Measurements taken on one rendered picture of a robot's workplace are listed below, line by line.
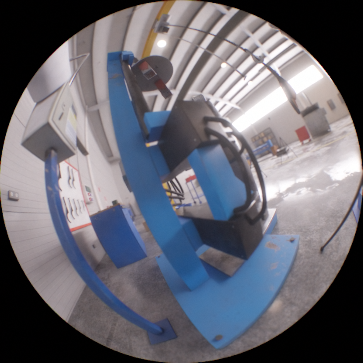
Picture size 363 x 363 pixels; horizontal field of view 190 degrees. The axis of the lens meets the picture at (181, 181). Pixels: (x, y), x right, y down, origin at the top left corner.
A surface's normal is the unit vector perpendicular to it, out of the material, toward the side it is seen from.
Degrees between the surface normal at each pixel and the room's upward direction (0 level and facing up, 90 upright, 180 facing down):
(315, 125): 90
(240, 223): 90
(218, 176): 90
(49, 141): 180
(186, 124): 90
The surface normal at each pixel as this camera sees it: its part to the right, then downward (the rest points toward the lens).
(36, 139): 0.41, 0.91
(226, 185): 0.38, -0.22
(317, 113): -0.86, 0.37
